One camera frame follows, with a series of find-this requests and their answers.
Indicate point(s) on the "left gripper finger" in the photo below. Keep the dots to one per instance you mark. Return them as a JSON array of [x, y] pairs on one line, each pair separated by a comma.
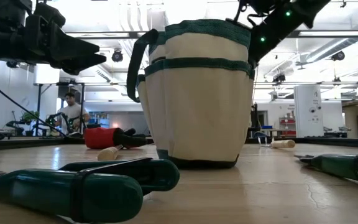
[[85, 63], [73, 43]]

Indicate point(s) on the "red black gardening gloves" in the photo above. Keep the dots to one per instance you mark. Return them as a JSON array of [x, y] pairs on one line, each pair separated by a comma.
[[104, 138]]

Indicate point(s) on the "beige green-trimmed gardening bag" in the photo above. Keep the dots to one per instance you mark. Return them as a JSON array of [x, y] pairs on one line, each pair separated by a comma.
[[197, 109]]

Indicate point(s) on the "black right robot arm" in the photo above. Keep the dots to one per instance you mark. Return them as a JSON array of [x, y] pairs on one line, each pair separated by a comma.
[[317, 11]]

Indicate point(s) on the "black ceiling spotlight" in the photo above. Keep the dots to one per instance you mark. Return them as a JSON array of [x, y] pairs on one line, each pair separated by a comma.
[[338, 56], [117, 56], [12, 63]]

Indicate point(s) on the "person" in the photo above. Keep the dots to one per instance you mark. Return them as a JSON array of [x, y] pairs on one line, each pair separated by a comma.
[[71, 113]]

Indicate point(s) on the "background robot arms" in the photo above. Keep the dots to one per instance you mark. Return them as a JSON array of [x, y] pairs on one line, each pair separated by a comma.
[[53, 119]]

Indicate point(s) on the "background green plant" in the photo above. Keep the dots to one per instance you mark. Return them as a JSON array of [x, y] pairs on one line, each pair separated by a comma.
[[30, 116]]

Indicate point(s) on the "white pillar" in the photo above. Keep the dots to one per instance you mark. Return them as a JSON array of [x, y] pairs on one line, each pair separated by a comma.
[[311, 112]]

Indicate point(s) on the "red background shelf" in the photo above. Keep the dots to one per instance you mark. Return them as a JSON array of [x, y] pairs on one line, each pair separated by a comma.
[[287, 124]]

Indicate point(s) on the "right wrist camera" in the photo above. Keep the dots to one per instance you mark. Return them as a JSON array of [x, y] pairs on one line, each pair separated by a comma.
[[259, 5]]

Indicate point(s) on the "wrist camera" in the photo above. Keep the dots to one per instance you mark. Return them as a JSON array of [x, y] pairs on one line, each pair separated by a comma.
[[48, 14], [259, 5]]

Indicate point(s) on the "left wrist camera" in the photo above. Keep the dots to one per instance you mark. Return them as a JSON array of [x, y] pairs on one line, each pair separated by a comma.
[[48, 14]]

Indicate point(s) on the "black background stand frame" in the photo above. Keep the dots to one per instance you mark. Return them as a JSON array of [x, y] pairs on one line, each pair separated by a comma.
[[38, 105]]

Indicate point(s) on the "black aluminium table frame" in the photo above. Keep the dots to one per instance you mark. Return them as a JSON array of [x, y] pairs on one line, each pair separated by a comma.
[[26, 143]]

